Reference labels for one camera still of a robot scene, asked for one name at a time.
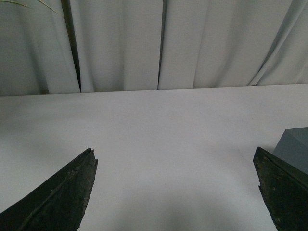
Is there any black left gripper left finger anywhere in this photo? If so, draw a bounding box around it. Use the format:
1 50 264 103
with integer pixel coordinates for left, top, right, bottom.
0 148 98 231

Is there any gray base block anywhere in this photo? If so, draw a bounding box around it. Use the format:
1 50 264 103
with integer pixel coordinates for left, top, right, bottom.
273 127 308 183

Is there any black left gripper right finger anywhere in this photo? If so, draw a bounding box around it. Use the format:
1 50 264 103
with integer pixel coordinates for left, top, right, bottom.
253 147 308 231

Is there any thin plant leaf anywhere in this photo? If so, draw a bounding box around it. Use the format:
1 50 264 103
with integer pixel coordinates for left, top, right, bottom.
0 0 64 18

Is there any white pleated curtain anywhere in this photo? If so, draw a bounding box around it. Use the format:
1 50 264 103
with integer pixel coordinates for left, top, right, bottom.
0 0 308 96

